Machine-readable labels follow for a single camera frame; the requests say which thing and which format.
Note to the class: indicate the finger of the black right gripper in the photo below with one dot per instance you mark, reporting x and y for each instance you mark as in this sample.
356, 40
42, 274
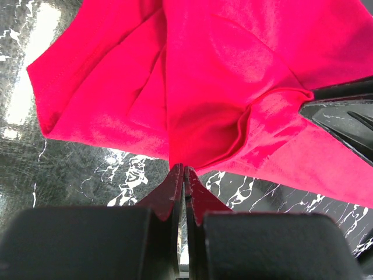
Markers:
355, 88
348, 120

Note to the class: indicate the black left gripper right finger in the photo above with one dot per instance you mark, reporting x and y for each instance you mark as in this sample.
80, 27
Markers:
224, 244

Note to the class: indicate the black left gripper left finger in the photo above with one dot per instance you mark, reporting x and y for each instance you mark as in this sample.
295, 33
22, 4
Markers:
98, 242

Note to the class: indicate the pink red t-shirt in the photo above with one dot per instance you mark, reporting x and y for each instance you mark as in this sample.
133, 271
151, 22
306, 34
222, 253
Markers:
215, 85

